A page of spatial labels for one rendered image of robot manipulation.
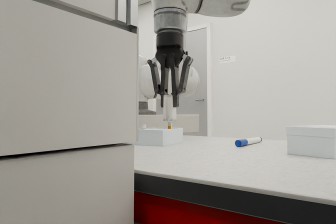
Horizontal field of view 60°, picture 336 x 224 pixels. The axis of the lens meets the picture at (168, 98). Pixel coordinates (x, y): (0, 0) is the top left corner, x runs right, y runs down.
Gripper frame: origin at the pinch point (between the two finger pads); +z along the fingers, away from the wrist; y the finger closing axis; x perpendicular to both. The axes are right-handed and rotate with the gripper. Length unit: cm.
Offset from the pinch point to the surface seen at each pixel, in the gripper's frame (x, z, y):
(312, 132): 15.1, 5.0, -34.0
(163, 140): 10.8, 7.9, -3.2
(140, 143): 10.9, 8.7, 2.8
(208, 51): -329, -89, 86
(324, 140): 15.9, 6.2, -35.9
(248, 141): 0.4, 8.3, -20.8
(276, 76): -310, -46, -6
